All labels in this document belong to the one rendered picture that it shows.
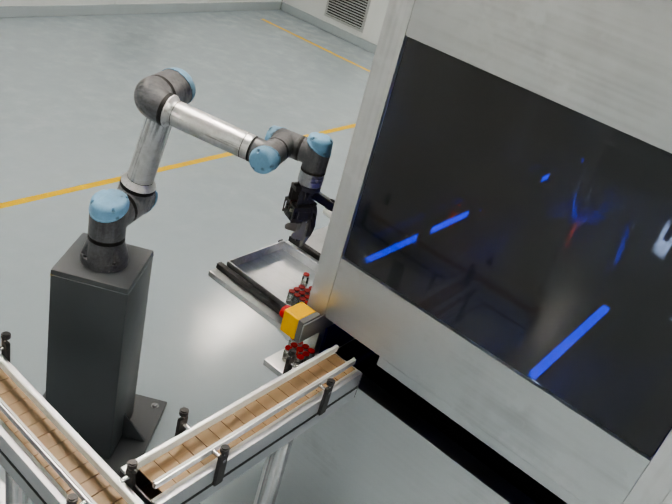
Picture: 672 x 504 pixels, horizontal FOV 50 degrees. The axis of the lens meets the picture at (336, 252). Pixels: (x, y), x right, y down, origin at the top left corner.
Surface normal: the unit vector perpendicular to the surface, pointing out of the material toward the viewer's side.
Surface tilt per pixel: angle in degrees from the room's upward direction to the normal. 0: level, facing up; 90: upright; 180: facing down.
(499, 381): 90
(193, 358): 0
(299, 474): 90
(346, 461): 90
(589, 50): 90
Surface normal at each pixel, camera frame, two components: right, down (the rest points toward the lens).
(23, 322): 0.23, -0.83
